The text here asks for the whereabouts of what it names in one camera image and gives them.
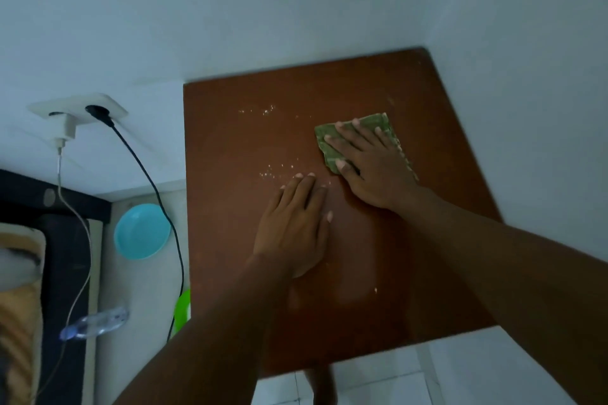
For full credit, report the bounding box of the person's left hand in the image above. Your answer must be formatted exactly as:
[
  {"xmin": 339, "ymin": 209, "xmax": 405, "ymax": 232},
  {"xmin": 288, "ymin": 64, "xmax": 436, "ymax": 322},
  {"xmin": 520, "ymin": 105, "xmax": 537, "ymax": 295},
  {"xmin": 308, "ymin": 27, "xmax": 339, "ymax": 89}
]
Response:
[{"xmin": 251, "ymin": 173, "xmax": 333, "ymax": 279}]

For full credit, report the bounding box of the person's right hand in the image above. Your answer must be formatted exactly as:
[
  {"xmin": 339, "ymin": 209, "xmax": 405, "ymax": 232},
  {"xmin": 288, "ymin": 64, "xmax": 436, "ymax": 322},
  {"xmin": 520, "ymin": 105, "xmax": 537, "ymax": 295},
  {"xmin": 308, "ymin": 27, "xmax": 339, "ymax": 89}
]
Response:
[{"xmin": 324, "ymin": 118, "xmax": 424, "ymax": 213}]

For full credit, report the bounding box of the green striped cleaning cloth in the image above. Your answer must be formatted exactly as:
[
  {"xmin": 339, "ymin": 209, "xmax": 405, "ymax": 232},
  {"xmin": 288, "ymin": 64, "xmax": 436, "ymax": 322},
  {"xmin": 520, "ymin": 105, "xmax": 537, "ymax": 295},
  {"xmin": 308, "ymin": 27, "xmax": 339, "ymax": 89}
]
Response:
[{"xmin": 313, "ymin": 112, "xmax": 420, "ymax": 182}]

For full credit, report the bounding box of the person's left forearm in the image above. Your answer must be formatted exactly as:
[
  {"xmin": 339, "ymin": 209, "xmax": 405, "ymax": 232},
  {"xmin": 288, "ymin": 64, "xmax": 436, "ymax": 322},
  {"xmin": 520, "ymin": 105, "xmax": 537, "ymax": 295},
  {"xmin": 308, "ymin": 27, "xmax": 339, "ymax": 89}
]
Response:
[{"xmin": 113, "ymin": 255, "xmax": 295, "ymax": 405}]

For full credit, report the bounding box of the person's right forearm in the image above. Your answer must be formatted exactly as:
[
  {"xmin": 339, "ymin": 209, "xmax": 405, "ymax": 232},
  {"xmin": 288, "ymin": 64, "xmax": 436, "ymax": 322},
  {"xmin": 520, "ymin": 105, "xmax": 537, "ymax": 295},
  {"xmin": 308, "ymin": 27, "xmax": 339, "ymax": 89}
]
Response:
[{"xmin": 394, "ymin": 186, "xmax": 608, "ymax": 405}]

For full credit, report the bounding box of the brown wooden drawer cabinet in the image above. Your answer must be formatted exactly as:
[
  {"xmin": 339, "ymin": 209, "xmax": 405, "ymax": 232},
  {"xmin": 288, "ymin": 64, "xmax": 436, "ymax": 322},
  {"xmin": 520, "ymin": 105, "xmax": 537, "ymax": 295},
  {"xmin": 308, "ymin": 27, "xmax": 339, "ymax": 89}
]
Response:
[{"xmin": 182, "ymin": 46, "xmax": 504, "ymax": 378}]

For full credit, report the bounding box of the person's left foot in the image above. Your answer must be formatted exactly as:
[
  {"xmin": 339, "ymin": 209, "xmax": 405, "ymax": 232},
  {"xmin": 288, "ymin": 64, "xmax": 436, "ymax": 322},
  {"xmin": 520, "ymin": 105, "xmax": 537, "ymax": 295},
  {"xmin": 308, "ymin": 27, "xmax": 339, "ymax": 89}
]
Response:
[{"xmin": 303, "ymin": 364, "xmax": 338, "ymax": 405}]

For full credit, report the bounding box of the bright green plastic plate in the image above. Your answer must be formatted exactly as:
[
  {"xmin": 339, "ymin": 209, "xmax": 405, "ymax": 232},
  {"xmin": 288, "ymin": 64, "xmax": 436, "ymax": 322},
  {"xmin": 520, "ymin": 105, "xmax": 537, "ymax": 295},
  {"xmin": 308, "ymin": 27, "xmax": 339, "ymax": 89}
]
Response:
[{"xmin": 173, "ymin": 288, "xmax": 192, "ymax": 335}]

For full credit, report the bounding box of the light blue plastic plate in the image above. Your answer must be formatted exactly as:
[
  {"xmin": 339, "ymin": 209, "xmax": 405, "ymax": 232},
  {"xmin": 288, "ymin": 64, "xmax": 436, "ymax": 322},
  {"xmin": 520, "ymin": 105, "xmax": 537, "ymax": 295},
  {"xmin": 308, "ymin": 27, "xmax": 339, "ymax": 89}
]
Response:
[{"xmin": 113, "ymin": 203, "xmax": 172, "ymax": 261}]

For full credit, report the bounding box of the clear plastic water bottle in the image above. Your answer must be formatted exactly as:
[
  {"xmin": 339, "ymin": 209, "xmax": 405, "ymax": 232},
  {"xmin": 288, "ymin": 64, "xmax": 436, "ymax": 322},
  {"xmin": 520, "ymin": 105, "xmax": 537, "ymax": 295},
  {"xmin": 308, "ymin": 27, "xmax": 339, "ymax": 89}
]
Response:
[{"xmin": 59, "ymin": 306, "xmax": 130, "ymax": 342}]

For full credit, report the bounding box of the white charger adapter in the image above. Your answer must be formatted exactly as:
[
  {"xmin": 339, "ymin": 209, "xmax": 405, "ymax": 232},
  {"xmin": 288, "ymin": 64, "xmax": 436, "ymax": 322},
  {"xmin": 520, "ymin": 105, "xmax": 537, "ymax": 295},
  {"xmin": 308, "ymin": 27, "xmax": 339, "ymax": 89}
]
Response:
[{"xmin": 49, "ymin": 113, "xmax": 78, "ymax": 149}]

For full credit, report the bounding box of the black power cable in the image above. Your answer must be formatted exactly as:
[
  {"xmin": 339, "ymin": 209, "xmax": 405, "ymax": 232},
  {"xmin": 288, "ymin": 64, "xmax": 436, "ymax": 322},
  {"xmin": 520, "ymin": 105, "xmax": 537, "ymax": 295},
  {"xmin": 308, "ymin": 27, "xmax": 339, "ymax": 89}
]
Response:
[{"xmin": 85, "ymin": 104, "xmax": 186, "ymax": 343}]

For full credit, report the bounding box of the thin grey charger cable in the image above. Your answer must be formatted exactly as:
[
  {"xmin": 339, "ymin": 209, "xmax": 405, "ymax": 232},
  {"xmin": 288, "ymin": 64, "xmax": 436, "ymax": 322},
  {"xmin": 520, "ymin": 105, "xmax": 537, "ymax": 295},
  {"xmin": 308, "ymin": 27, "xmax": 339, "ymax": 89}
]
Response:
[{"xmin": 33, "ymin": 147, "xmax": 92, "ymax": 401}]

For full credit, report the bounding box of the white wall socket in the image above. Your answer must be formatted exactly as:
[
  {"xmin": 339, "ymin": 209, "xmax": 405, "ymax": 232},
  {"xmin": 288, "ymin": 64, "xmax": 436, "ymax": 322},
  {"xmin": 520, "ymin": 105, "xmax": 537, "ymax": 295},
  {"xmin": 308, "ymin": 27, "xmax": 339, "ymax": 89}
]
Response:
[{"xmin": 28, "ymin": 92, "xmax": 129, "ymax": 125}]

